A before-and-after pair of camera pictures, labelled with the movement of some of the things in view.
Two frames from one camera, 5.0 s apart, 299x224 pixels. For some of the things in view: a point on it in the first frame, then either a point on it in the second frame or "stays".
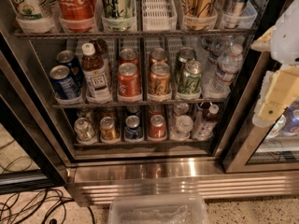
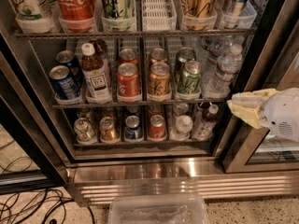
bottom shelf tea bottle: [205, 127] stays
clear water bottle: [229, 63] stays
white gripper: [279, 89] to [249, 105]
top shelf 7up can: [34, 2] stays
